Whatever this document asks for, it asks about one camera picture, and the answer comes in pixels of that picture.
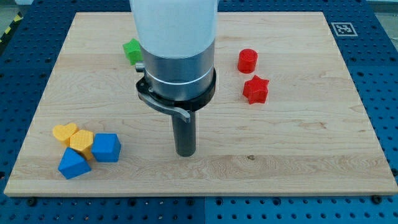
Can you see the green star block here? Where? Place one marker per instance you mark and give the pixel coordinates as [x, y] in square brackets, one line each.
[132, 51]

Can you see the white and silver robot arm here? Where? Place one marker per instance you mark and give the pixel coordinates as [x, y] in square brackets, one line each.
[177, 39]

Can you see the red star block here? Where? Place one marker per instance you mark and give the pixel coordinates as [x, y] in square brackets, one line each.
[256, 90]

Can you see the black clamp with metal lever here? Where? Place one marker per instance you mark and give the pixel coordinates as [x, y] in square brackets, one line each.
[180, 109]

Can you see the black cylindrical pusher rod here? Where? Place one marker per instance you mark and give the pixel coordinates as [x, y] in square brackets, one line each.
[184, 135]

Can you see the red cylinder block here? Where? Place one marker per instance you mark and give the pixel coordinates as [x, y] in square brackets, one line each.
[247, 60]

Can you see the wooden board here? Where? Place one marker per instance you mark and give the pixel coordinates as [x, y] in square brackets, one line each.
[312, 136]

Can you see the blue cube block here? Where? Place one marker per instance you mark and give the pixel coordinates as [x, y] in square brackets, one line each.
[106, 147]

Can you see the yellow hexagon block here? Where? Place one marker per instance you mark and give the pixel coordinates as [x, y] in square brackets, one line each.
[82, 142]

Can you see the blue triangle block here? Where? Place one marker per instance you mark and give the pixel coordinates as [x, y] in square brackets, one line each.
[72, 164]

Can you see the yellow heart block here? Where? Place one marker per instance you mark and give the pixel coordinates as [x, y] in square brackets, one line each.
[63, 133]

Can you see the white fiducial marker tag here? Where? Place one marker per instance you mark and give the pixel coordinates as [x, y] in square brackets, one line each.
[344, 29]

